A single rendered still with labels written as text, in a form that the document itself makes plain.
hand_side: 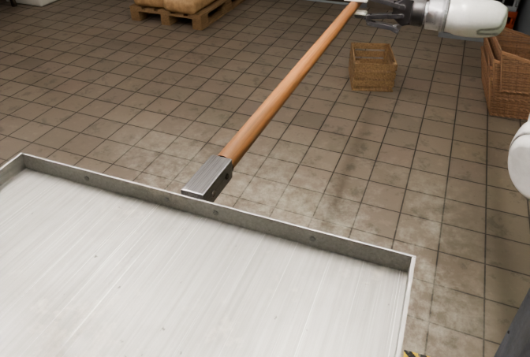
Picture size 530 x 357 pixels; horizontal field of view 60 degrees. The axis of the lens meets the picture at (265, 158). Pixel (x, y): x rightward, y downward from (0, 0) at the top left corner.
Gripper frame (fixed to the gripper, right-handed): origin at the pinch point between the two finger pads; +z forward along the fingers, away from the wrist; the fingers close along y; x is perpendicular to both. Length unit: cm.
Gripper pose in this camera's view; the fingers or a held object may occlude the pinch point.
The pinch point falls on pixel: (355, 5)
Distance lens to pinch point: 147.5
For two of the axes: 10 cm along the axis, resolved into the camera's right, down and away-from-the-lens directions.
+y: -0.1, 8.4, 5.4
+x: 3.5, -5.1, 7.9
